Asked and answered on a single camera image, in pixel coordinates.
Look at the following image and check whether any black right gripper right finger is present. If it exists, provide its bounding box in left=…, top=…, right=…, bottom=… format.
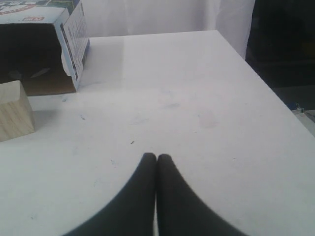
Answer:
left=156, top=154, right=243, bottom=236

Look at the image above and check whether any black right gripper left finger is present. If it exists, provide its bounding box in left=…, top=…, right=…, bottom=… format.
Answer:
left=66, top=153, right=157, bottom=236

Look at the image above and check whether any metal frame beside table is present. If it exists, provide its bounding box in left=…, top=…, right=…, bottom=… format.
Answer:
left=291, top=103, right=315, bottom=137

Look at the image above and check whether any light wooden cube block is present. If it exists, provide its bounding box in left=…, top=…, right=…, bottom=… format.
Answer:
left=0, top=80, right=35, bottom=142

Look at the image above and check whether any blue white cardboard box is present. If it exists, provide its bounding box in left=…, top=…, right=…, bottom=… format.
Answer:
left=0, top=0, right=90, bottom=96

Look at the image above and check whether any white backdrop curtain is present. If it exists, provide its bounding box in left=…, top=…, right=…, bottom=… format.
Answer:
left=83, top=0, right=255, bottom=58

